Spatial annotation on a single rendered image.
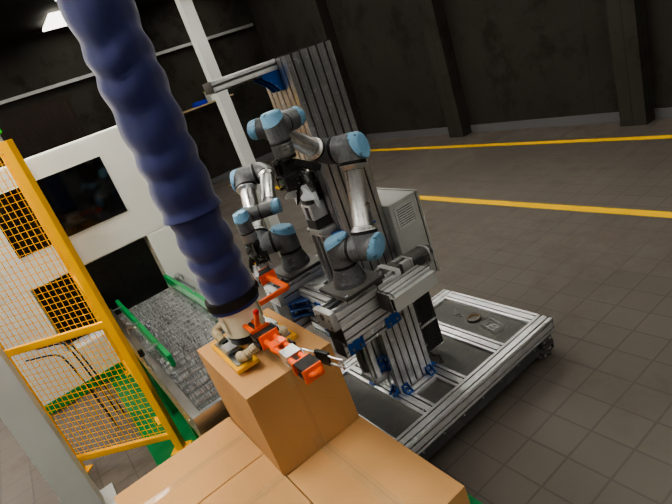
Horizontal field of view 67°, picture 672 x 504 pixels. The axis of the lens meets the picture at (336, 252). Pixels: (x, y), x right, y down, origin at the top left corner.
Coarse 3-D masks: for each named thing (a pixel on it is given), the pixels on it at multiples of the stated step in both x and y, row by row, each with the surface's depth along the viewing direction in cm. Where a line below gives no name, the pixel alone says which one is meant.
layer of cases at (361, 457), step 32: (192, 448) 240; (224, 448) 232; (256, 448) 225; (320, 448) 213; (352, 448) 206; (384, 448) 200; (160, 480) 227; (192, 480) 220; (224, 480) 214; (256, 480) 207; (288, 480) 202; (320, 480) 196; (352, 480) 191; (384, 480) 186; (416, 480) 182; (448, 480) 177
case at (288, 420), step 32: (288, 320) 236; (256, 352) 219; (224, 384) 217; (256, 384) 197; (288, 384) 199; (320, 384) 207; (256, 416) 194; (288, 416) 201; (320, 416) 210; (352, 416) 219; (288, 448) 204
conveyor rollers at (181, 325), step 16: (144, 304) 439; (160, 304) 427; (176, 304) 416; (192, 304) 405; (128, 320) 422; (144, 320) 405; (160, 320) 394; (176, 320) 390; (192, 320) 378; (208, 320) 367; (160, 336) 368; (176, 336) 364; (192, 336) 352; (208, 336) 341; (176, 352) 338; (192, 352) 328; (176, 368) 320; (192, 368) 309; (176, 384) 303; (192, 384) 292; (208, 384) 286; (192, 400) 281; (208, 400) 276
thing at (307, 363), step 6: (306, 354) 171; (300, 360) 169; (306, 360) 168; (312, 360) 167; (318, 360) 166; (294, 366) 169; (300, 366) 166; (306, 366) 165; (312, 366) 164; (318, 366) 165; (294, 372) 170; (300, 372) 168; (306, 372) 163; (324, 372) 167; (306, 378) 163; (312, 378) 165
